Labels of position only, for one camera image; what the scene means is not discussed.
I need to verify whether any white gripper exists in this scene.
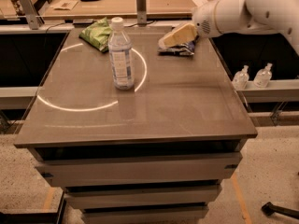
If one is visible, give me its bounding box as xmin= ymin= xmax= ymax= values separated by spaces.
xmin=158 ymin=0 xmax=221 ymax=49

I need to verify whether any green rice chip bag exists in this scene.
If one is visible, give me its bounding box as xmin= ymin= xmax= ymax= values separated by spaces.
xmin=78 ymin=18 xmax=112 ymax=53

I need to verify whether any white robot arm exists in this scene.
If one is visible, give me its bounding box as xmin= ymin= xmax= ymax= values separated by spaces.
xmin=158 ymin=0 xmax=299 ymax=54

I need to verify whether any blue chip bag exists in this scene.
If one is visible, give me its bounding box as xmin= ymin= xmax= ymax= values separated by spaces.
xmin=158 ymin=41 xmax=196 ymax=56

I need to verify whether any clear plastic water bottle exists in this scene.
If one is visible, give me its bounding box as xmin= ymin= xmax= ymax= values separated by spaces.
xmin=108 ymin=17 xmax=135 ymax=90

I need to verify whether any left sanitizer pump bottle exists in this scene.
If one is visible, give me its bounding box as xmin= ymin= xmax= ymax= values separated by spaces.
xmin=232 ymin=65 xmax=249 ymax=90

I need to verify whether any sanitizer pump bottle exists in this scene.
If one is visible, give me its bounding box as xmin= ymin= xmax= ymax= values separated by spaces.
xmin=232 ymin=65 xmax=249 ymax=90
xmin=253 ymin=63 xmax=272 ymax=88

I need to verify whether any right sanitizer pump bottle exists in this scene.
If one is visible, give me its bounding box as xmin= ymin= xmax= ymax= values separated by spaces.
xmin=253 ymin=63 xmax=272 ymax=88

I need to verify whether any white paper sheet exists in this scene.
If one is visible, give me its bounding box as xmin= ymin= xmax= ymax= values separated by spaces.
xmin=192 ymin=0 xmax=207 ymax=7

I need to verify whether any grey drawer cabinet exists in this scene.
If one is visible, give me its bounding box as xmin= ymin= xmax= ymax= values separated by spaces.
xmin=16 ymin=27 xmax=257 ymax=224

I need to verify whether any printed paper card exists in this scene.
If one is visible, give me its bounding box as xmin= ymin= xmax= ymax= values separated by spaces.
xmin=51 ymin=0 xmax=78 ymax=10

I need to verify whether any black chair base leg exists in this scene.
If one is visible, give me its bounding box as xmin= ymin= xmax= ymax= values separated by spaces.
xmin=261 ymin=202 xmax=299 ymax=219

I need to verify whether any metal bracket centre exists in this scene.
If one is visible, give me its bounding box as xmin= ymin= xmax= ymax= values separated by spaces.
xmin=136 ymin=0 xmax=147 ymax=25

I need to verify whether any metal bracket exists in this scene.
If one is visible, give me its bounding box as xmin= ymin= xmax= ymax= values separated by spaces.
xmin=136 ymin=0 xmax=147 ymax=25
xmin=19 ymin=0 xmax=44 ymax=30

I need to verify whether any metal bracket left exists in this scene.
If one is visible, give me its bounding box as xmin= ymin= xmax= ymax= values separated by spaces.
xmin=19 ymin=0 xmax=44 ymax=30

